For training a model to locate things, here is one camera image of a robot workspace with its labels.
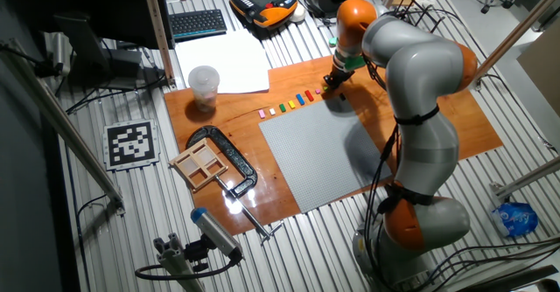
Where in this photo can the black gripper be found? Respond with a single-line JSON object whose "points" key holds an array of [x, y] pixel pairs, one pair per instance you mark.
{"points": [[342, 71]]}

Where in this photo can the gray orange robot arm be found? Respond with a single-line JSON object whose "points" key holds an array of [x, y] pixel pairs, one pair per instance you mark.
{"points": [[420, 69]]}

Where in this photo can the long red Lego brick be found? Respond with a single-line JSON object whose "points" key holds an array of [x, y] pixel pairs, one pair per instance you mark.
{"points": [[309, 95]]}

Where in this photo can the long blue Lego brick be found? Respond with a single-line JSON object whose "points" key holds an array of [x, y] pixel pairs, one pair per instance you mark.
{"points": [[300, 99]]}

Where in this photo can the yellow Lego brick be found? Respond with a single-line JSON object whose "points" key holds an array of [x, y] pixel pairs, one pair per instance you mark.
{"points": [[291, 104]]}

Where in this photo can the dark green Lego brick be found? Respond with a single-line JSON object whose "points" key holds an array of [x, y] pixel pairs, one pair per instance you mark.
{"points": [[282, 107]]}

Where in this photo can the gray Lego baseplate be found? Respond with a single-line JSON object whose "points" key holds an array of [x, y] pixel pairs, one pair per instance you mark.
{"points": [[315, 156]]}

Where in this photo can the light pink Lego brick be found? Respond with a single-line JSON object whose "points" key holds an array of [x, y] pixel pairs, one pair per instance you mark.
{"points": [[261, 113]]}

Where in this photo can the white computer mouse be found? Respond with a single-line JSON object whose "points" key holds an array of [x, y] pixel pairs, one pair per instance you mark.
{"points": [[298, 14]]}

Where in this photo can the white paper sheets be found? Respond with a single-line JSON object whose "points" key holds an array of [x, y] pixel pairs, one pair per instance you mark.
{"points": [[223, 60]]}

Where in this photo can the black metal C-clamp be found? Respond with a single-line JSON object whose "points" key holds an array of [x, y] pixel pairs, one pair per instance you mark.
{"points": [[238, 158]]}

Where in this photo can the clear plastic cup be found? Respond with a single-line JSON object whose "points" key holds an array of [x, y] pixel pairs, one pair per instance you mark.
{"points": [[204, 86]]}

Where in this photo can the glossy wooden board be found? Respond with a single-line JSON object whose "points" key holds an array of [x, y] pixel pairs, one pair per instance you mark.
{"points": [[472, 130]]}

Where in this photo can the black keyboard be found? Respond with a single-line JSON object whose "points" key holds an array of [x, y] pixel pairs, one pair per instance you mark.
{"points": [[197, 23]]}

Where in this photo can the wooden compartment tray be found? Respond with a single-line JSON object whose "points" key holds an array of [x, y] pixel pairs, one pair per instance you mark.
{"points": [[199, 164]]}

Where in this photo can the brown cardboard panel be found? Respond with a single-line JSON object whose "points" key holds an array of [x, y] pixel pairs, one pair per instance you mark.
{"points": [[542, 73]]}

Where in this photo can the short aluminium profile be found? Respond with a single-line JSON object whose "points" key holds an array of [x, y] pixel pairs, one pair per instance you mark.
{"points": [[525, 178]]}

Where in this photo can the black white marker board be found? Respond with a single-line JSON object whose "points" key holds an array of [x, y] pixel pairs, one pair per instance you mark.
{"points": [[131, 143]]}

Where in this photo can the blue plastic bag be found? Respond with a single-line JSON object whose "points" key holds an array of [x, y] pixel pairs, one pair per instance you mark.
{"points": [[515, 219]]}

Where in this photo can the black monitor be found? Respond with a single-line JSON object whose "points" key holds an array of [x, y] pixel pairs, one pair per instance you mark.
{"points": [[109, 3]]}

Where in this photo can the silver metal cylinder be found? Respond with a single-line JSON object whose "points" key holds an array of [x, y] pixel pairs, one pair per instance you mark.
{"points": [[62, 53]]}

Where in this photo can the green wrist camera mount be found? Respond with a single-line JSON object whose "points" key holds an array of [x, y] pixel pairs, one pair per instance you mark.
{"points": [[354, 62]]}

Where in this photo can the wooden frame post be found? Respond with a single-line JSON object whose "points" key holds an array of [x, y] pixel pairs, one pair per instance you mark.
{"points": [[157, 29], [529, 18]]}

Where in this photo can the gray camera blue cap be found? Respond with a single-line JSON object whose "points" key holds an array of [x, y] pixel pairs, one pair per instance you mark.
{"points": [[216, 233]]}

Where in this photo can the aluminium camera mount post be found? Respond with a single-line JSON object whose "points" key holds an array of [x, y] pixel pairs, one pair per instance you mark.
{"points": [[175, 261]]}

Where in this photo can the aluminium frame bar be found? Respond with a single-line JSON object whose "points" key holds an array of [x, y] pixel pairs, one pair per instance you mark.
{"points": [[61, 121]]}

